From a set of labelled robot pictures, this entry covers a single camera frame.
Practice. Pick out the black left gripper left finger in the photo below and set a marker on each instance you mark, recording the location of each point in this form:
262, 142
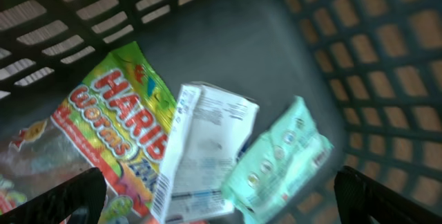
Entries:
80, 200

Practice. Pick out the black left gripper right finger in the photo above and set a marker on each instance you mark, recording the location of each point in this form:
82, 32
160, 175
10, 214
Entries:
363, 200

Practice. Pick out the mint green tissue pack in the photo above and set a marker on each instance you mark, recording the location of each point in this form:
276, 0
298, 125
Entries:
278, 164

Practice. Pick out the grey plastic shopping basket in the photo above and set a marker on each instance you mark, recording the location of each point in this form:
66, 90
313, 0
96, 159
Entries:
369, 70

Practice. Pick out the white cardboard box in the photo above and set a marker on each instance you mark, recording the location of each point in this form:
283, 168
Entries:
209, 129

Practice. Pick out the Haribo worms candy bag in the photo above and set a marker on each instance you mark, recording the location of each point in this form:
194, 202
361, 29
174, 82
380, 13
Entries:
117, 119

